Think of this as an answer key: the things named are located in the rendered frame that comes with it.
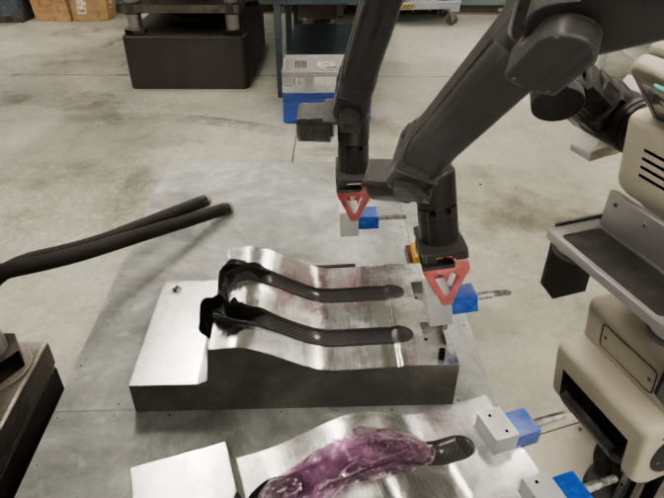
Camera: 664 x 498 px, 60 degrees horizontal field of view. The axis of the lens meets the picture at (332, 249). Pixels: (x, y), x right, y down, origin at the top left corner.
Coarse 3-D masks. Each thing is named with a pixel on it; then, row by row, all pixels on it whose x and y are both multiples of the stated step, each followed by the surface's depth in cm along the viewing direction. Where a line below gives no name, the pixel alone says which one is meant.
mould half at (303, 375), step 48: (192, 288) 107; (240, 288) 94; (336, 288) 103; (192, 336) 96; (240, 336) 85; (144, 384) 87; (192, 384) 87; (240, 384) 88; (288, 384) 88; (336, 384) 88; (384, 384) 89; (432, 384) 89
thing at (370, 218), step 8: (344, 208) 111; (352, 208) 111; (368, 208) 114; (376, 208) 114; (344, 216) 111; (360, 216) 111; (368, 216) 111; (376, 216) 111; (384, 216) 113; (392, 216) 113; (400, 216) 113; (344, 224) 112; (352, 224) 112; (360, 224) 112; (368, 224) 112; (376, 224) 112; (344, 232) 113; (352, 232) 113
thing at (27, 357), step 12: (0, 336) 96; (12, 336) 100; (0, 348) 96; (12, 348) 98; (24, 348) 103; (0, 360) 95; (12, 360) 97; (24, 360) 101; (0, 372) 96; (12, 372) 98; (24, 372) 99; (0, 384) 96
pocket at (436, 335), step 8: (424, 328) 95; (432, 328) 95; (440, 328) 95; (424, 336) 95; (432, 336) 95; (440, 336) 95; (448, 336) 94; (432, 344) 94; (440, 344) 94; (448, 344) 92
